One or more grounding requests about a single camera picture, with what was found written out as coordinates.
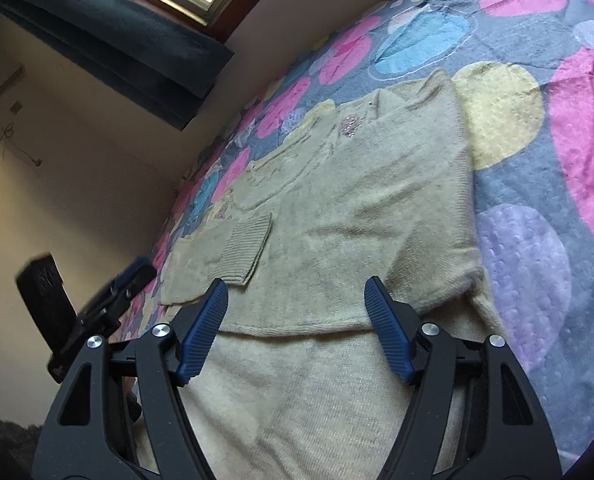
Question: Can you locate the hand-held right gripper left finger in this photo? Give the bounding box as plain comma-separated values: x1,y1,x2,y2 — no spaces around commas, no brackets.
33,278,229,480

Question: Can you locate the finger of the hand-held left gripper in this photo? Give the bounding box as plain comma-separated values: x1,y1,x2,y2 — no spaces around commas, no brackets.
51,258,156,382

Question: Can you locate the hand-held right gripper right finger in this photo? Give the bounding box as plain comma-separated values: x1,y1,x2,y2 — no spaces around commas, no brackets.
364,276,562,480

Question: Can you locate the beige knitted sweater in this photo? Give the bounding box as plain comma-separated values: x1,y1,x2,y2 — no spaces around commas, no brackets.
127,69,508,480

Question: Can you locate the grey blanket with coloured dots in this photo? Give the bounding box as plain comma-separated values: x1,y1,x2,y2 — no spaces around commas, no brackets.
142,0,594,466

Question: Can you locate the dark curtain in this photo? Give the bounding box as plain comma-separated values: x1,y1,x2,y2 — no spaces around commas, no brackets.
0,0,235,131

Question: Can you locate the thin wall cable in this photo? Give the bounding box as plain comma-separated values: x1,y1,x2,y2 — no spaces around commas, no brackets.
0,124,44,168

